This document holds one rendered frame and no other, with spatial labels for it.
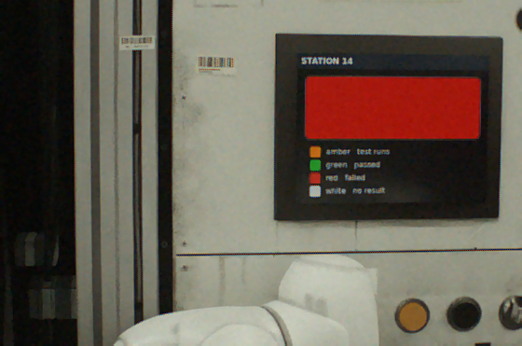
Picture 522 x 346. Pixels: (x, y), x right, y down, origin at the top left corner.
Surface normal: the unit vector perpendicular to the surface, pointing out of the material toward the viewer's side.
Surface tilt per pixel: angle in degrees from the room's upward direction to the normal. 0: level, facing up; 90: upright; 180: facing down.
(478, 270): 90
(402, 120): 90
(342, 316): 86
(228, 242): 90
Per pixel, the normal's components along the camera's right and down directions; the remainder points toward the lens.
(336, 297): 0.21, -0.22
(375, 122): 0.16, 0.12
